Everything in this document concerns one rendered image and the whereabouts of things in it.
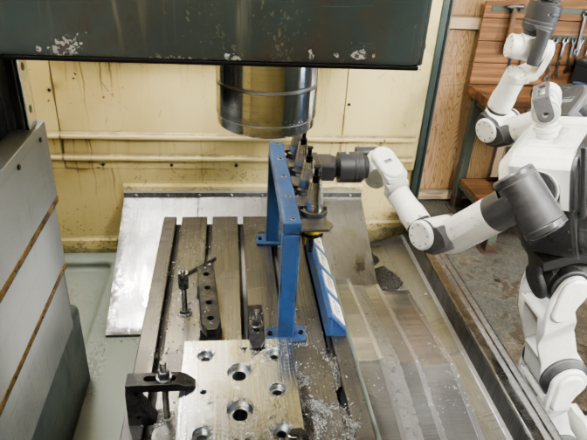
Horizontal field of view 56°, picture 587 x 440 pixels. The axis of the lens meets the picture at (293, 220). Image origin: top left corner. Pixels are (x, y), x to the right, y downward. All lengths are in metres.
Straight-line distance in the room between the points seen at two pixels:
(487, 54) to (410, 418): 2.80
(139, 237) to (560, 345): 1.39
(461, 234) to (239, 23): 0.83
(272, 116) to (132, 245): 1.24
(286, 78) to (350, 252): 1.25
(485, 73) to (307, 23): 3.16
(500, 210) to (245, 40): 0.76
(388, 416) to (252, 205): 0.98
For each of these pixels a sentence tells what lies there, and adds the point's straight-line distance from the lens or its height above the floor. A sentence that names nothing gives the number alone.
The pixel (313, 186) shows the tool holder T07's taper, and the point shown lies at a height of 1.28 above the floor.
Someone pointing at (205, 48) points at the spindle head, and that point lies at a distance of 0.75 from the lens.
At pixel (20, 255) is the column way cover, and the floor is 1.25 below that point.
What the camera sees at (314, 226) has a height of 1.22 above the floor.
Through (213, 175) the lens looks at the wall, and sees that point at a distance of 2.06.
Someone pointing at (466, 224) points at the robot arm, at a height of 1.18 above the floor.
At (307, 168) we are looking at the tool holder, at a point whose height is 1.28.
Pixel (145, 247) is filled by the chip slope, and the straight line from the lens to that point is 1.98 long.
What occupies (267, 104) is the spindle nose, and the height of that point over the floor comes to 1.56.
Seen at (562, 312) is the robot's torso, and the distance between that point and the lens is 1.68.
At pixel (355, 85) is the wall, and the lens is 1.98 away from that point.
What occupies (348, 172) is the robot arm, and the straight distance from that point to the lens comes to 1.54.
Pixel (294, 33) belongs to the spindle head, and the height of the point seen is 1.67.
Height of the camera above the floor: 1.80
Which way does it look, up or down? 29 degrees down
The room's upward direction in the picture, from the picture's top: 3 degrees clockwise
